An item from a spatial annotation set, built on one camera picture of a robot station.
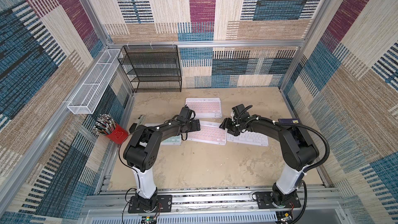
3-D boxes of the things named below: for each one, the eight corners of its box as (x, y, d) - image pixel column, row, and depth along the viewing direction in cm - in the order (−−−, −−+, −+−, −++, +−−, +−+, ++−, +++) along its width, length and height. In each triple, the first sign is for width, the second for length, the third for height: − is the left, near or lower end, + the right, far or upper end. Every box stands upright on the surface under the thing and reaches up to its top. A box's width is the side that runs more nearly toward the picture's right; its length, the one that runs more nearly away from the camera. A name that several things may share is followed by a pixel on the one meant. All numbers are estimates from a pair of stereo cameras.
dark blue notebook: (279, 123, 103) (280, 122, 102) (278, 120, 105) (279, 118, 104) (299, 123, 103) (300, 121, 102) (297, 120, 105) (299, 118, 103)
